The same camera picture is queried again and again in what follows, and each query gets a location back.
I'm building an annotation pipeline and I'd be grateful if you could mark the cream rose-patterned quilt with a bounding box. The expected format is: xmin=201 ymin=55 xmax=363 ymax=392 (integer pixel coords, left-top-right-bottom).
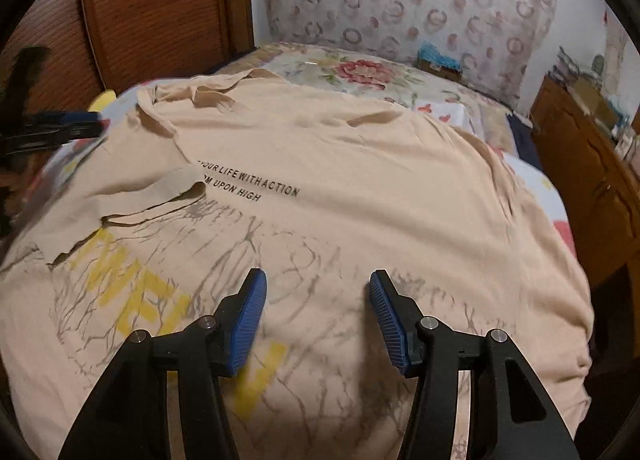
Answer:
xmin=215 ymin=41 xmax=506 ymax=141

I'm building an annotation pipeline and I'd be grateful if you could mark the wooden headboard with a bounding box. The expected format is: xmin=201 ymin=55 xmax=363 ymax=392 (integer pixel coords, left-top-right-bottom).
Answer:
xmin=0 ymin=0 xmax=257 ymax=141

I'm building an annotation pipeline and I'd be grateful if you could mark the beige printed t-shirt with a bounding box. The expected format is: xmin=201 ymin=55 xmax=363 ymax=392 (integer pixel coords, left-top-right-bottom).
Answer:
xmin=0 ymin=67 xmax=593 ymax=460

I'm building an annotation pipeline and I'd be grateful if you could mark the small brown cardboard box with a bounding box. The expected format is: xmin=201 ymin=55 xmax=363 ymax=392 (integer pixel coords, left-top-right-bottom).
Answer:
xmin=417 ymin=57 xmax=464 ymax=84

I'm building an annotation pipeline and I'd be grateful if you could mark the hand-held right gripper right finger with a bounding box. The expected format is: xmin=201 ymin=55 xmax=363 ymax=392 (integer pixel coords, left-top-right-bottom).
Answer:
xmin=369 ymin=269 xmax=581 ymax=460

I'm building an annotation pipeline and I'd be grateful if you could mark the pile of cabinet clutter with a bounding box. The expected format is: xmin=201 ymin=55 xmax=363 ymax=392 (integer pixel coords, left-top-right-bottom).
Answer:
xmin=549 ymin=44 xmax=640 ymax=161

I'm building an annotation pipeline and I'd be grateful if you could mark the ring patterned wall cloth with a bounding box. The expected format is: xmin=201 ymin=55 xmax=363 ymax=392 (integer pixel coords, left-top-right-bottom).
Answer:
xmin=262 ymin=0 xmax=558 ymax=108

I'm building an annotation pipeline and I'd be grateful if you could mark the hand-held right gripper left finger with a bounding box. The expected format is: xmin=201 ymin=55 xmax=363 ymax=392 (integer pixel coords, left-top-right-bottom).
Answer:
xmin=57 ymin=268 xmax=268 ymax=460

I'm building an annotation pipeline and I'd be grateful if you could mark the white red-flowered bed sheet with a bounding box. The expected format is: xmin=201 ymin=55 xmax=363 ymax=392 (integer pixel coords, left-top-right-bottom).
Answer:
xmin=30 ymin=87 xmax=576 ymax=266

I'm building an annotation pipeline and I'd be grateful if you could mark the open cardboard box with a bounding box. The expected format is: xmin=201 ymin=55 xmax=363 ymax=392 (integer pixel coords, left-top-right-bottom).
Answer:
xmin=569 ymin=75 xmax=622 ymax=132

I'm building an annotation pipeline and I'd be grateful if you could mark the navy dark cloth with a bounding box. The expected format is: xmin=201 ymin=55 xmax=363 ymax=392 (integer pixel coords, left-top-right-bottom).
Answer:
xmin=504 ymin=111 xmax=544 ymax=172

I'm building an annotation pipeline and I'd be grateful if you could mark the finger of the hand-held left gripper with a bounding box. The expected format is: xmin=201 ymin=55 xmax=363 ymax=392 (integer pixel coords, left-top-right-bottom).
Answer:
xmin=4 ymin=110 xmax=108 ymax=156

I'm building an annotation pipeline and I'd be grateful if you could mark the yellow soft item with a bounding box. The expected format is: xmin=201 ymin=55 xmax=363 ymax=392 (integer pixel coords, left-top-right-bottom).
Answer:
xmin=89 ymin=89 xmax=119 ymax=114

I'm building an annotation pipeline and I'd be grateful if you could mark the blue crumpled plastic bag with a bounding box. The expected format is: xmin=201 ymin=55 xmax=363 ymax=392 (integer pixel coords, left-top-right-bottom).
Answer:
xmin=418 ymin=40 xmax=462 ymax=67

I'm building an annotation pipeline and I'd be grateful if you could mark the brown wooden cabinet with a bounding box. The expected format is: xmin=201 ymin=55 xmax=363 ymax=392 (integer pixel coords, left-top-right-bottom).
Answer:
xmin=529 ymin=74 xmax=640 ymax=288

